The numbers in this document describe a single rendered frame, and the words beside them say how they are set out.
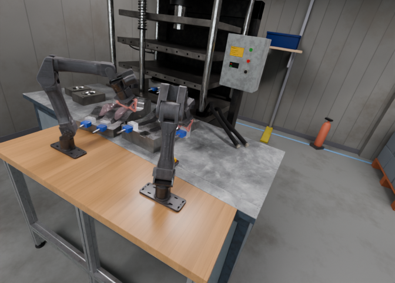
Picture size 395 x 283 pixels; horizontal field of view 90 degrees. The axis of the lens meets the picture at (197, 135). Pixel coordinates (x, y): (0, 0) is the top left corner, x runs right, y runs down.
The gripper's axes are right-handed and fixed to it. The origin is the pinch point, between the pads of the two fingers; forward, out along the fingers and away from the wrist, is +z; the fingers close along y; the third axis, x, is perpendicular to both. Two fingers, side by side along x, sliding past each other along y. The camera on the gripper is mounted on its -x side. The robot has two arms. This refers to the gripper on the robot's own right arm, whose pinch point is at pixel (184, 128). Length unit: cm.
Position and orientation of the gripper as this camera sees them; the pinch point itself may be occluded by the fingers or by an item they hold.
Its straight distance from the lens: 112.6
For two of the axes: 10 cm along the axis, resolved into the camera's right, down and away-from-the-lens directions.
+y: -8.5, -3.3, 4.2
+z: 1.2, 6.4, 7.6
